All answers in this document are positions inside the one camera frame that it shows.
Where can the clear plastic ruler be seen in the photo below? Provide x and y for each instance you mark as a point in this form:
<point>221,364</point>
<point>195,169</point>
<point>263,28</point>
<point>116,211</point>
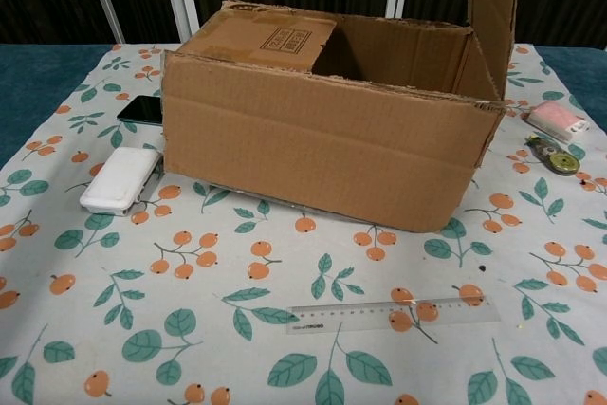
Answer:
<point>332,319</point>

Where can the pink and white eraser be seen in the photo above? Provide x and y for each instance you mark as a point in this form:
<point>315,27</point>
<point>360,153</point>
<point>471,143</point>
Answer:
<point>555,115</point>

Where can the brown cardboard shipping box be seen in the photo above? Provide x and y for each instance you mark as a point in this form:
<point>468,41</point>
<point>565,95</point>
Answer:
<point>308,149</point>

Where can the black smartphone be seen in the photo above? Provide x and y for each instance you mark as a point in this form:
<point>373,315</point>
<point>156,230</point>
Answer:
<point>142,110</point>

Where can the white power bank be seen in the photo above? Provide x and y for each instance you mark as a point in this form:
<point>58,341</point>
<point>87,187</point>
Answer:
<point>118,177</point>

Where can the orange fruit print tablecloth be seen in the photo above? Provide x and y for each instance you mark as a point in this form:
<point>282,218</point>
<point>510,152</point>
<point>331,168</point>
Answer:
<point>189,281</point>

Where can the green correction tape dispenser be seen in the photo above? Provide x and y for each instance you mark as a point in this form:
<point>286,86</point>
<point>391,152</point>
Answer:
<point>562,165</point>

